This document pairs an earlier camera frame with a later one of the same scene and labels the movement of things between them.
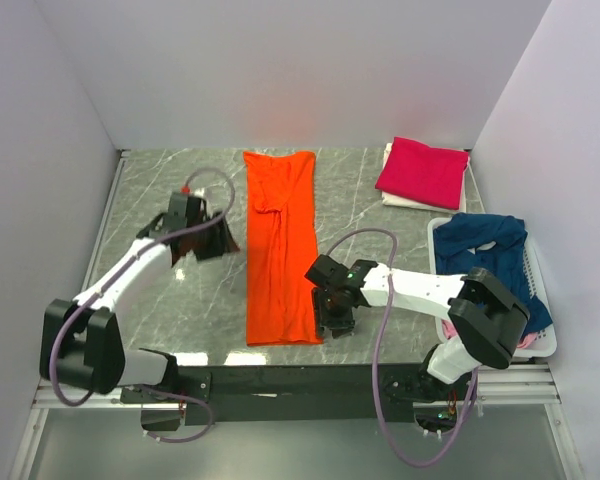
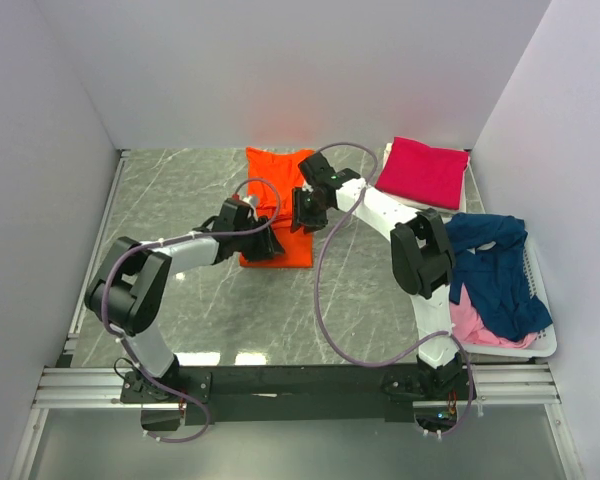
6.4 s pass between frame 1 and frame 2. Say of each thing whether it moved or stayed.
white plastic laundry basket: stayed
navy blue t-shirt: stayed
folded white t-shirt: stayed
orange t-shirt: moved
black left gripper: moved
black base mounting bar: stayed
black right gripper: moved
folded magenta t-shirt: stayed
